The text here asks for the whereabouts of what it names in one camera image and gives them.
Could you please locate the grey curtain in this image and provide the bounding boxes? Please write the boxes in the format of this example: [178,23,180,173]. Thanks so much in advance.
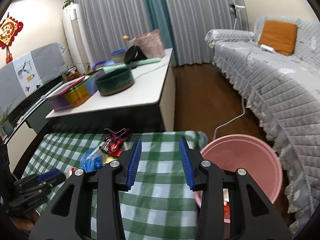
[71,0,250,67]

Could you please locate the teal curtain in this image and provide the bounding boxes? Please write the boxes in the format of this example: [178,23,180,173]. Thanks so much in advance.
[139,0,179,65]

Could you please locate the red knot wall ornament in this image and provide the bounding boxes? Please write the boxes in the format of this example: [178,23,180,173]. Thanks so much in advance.
[0,12,24,64]

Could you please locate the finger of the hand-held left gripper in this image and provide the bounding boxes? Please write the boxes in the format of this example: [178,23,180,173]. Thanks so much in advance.
[13,169,67,189]
[7,184,52,217]

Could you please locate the orange cushion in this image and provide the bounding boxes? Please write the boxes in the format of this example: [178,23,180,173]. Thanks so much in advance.
[257,19,298,56]

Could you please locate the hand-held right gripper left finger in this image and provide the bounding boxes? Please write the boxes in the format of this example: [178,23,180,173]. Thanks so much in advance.
[29,138,142,240]

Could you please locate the dark green round tin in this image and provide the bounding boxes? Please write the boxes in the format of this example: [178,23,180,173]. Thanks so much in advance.
[96,68,135,97]

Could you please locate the pink patterned bag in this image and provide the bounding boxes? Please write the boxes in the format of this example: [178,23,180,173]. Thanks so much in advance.
[129,29,165,59]

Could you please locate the white cable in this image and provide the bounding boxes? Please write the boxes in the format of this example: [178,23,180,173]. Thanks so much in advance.
[213,39,262,140]

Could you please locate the television with grey cover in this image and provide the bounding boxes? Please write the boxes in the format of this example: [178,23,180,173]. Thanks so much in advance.
[0,42,68,117]

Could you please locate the purple handled container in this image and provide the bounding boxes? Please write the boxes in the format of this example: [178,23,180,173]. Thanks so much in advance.
[91,60,107,72]

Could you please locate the black round hat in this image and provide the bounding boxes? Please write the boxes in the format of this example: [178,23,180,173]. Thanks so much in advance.
[124,45,148,64]

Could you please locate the white standing air conditioner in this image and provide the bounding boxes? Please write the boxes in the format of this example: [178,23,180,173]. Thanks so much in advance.
[62,4,91,73]

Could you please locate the grey fluffy cloth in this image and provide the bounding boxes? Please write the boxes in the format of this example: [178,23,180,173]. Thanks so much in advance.
[196,131,208,144]

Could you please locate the sofa with grey quilted cover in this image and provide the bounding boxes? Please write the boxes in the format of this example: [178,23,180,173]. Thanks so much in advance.
[204,15,320,227]

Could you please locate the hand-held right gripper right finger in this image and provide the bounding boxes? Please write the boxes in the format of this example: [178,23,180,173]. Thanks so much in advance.
[179,137,292,240]

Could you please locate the white clip lamp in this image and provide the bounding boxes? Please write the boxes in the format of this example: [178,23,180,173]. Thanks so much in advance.
[229,3,247,30]

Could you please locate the green checked tablecloth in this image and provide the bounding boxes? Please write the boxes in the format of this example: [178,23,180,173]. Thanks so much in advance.
[22,130,208,240]

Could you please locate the colourful tin box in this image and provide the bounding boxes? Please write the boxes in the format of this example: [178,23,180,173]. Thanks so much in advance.
[46,74,103,112]

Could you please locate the white coffee table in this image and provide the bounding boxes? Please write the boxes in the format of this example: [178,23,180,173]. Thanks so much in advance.
[45,47,177,133]

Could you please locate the small potted plant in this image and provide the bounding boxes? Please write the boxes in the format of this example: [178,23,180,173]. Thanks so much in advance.
[0,106,13,135]

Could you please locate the television cabinet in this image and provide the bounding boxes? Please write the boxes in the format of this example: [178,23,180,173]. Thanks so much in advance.
[0,75,75,150]

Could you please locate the stack of colourful bowls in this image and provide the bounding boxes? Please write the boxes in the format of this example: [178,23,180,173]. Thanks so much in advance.
[110,49,127,64]

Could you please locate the person's left hand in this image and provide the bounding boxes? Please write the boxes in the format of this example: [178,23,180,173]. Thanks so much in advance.
[11,210,40,232]

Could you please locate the red snack wrapper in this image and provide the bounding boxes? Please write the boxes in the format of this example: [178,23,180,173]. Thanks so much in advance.
[99,139,125,157]

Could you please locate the black wire clip hanger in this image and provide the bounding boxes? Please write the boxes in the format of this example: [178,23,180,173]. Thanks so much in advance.
[104,127,132,143]

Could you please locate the pink plastic bucket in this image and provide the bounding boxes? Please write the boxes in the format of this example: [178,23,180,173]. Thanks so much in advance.
[195,134,283,225]

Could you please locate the blue plastic bag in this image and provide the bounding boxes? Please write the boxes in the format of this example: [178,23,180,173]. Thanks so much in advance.
[79,149,104,172]

